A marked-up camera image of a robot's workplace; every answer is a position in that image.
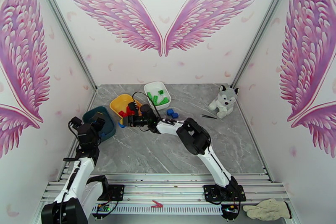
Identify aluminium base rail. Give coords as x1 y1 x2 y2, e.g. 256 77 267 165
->
40 174 292 206

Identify white slotted cable duct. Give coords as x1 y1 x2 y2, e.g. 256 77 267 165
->
90 203 224 216

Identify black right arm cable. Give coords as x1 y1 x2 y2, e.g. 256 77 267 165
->
132 91 237 187

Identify yellow plastic bin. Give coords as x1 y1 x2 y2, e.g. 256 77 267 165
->
110 93 144 125

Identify teal plastic bin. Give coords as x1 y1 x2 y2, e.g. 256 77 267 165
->
82 106 117 142

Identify aluminium frame post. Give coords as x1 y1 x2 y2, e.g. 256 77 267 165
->
30 0 98 90
231 0 301 89

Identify white work glove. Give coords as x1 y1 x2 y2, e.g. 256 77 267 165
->
242 198 292 221

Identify small circuit board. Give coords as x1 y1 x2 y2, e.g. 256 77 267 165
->
220 205 241 219
92 203 116 219

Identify white plastic bin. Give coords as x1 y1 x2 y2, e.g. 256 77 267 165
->
143 81 172 111

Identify grey white husky plush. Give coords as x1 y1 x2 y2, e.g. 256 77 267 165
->
208 84 240 119

